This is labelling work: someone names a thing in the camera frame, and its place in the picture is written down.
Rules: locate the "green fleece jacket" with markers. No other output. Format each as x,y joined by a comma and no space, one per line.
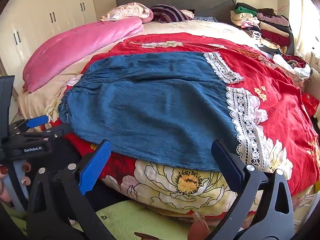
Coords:
140,220

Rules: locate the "purple striped garment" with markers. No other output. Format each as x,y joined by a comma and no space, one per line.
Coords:
167,13

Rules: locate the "pile of folded clothes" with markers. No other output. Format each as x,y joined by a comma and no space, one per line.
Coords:
267,27

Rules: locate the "cream wardrobe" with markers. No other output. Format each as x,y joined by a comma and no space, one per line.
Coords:
45,12

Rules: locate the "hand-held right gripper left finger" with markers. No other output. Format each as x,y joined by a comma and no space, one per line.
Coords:
95,166

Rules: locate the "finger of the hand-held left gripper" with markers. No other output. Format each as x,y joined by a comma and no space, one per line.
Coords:
58,130
37,121

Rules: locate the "blue denim pants lace trim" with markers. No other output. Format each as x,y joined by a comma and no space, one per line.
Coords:
155,105

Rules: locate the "cream floral pillow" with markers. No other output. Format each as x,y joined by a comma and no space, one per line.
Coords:
127,11

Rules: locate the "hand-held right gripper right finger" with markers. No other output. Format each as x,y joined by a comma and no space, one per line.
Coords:
226,163

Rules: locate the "person's left hand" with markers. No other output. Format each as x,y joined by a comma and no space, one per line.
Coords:
3,191

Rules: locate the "red floral bedsheet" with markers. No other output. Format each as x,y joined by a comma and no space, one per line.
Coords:
280,100

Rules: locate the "pink quilt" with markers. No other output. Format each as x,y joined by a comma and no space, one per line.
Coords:
82,47

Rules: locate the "blue patterned pillow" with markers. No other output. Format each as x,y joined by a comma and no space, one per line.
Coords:
205,19

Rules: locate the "red shiny bag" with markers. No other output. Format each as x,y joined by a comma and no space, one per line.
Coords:
311,103

